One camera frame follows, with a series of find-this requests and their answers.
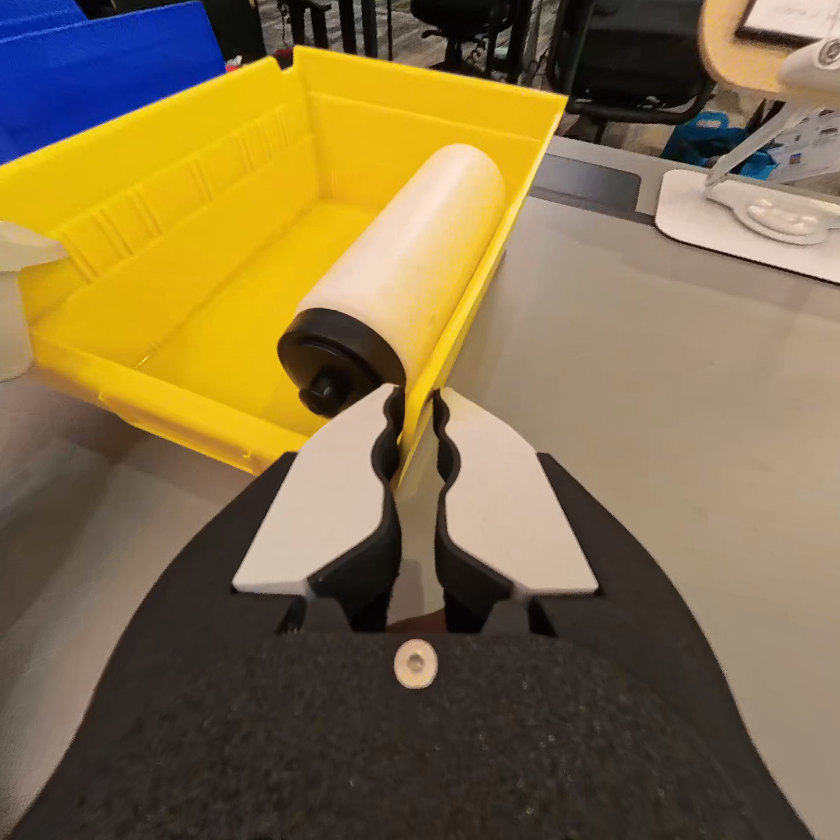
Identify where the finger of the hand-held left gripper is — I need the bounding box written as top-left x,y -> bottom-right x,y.
0,222 -> 67,383

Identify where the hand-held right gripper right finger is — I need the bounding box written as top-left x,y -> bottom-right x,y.
432,387 -> 599,634

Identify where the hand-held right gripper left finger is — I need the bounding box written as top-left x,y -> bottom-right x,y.
231,384 -> 404,634

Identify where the black bottle lid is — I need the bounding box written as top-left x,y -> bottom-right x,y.
277,310 -> 408,418

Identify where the yellow plastic bin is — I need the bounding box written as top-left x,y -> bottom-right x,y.
0,45 -> 568,487

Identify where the white plastic bottle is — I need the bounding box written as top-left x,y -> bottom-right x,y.
295,143 -> 508,395

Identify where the instruction sheet on stand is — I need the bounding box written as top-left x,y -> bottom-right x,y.
655,0 -> 840,284

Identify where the blue round floor base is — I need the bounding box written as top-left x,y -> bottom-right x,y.
663,112 -> 775,178

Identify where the hanging printed tag sheet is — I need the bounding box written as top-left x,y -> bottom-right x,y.
764,112 -> 840,185

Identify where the printed instruction sheet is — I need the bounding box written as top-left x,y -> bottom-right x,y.
735,0 -> 840,47

